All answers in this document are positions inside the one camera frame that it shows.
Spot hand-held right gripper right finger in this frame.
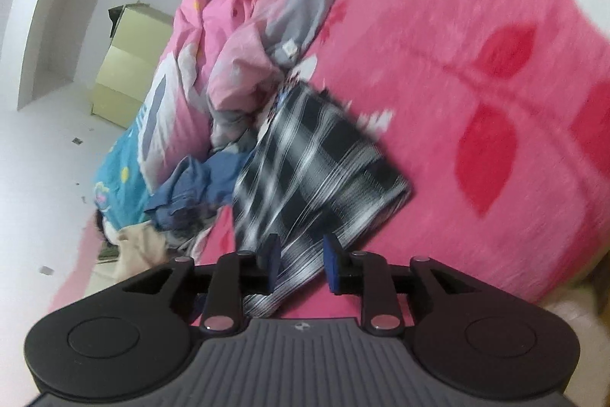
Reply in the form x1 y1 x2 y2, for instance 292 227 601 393
323 234 483 335

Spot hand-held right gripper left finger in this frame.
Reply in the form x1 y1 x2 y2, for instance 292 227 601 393
121 234 282 335

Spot black white plaid shirt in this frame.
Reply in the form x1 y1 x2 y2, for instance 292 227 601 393
233 80 413 319

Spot blue jeans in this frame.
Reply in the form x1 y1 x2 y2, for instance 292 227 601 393
143 152 255 231

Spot cream garment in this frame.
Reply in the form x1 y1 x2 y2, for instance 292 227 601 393
114 226 167 281

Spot teal printed blanket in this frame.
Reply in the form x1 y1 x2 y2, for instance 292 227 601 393
93 121 158 231

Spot pink white headboard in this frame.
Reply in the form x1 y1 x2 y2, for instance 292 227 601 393
48 216 125 312

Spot pink floral blanket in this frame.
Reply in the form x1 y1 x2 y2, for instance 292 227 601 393
48 0 610 322

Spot pale yellow cabinet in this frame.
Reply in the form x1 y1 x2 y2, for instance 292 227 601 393
90 3 175 129

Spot pink grey quilt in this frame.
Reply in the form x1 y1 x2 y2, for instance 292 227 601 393
138 0 356 150

